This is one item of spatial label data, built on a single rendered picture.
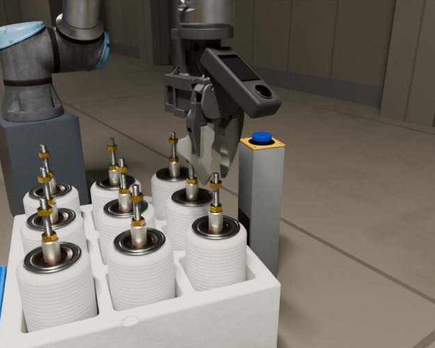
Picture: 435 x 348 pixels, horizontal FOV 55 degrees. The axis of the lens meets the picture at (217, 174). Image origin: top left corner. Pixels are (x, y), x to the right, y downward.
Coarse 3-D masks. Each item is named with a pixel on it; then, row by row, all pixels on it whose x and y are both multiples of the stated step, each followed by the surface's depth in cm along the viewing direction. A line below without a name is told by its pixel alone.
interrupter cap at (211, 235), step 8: (208, 216) 68; (224, 216) 68; (192, 224) 65; (200, 224) 65; (208, 224) 66; (224, 224) 66; (232, 224) 65; (200, 232) 63; (208, 232) 63; (216, 232) 64; (224, 232) 63; (232, 232) 63
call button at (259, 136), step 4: (260, 132) 86; (252, 136) 84; (256, 136) 83; (260, 136) 83; (264, 136) 83; (268, 136) 83; (256, 140) 83; (260, 140) 83; (264, 140) 83; (268, 140) 83
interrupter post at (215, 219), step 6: (222, 210) 64; (210, 216) 63; (216, 216) 63; (222, 216) 64; (210, 222) 64; (216, 222) 63; (222, 222) 64; (210, 228) 64; (216, 228) 64; (222, 228) 65
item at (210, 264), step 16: (240, 224) 66; (192, 240) 62; (208, 240) 61; (224, 240) 62; (240, 240) 63; (192, 256) 63; (208, 256) 61; (224, 256) 61; (240, 256) 63; (192, 272) 64; (208, 272) 62; (224, 272) 62; (240, 272) 64; (208, 288) 64
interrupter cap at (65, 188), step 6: (36, 186) 79; (42, 186) 79; (60, 186) 79; (66, 186) 79; (30, 192) 77; (36, 192) 77; (42, 192) 77; (60, 192) 77; (66, 192) 76; (36, 198) 74
